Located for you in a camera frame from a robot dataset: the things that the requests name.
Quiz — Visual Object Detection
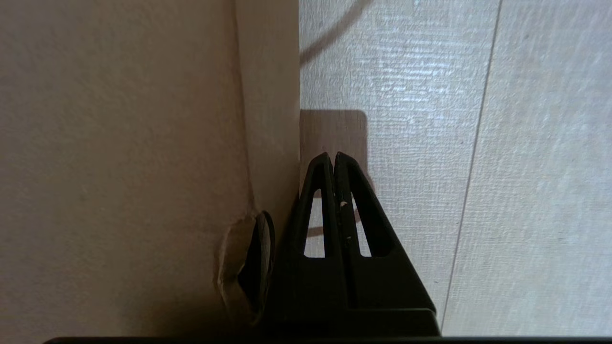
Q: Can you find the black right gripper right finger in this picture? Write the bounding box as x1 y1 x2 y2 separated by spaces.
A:
336 152 439 336

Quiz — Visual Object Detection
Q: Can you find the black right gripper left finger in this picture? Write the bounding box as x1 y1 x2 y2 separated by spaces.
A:
275 152 347 336

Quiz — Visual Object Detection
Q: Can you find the brown cardboard shoe box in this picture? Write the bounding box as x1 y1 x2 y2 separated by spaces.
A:
0 0 301 337

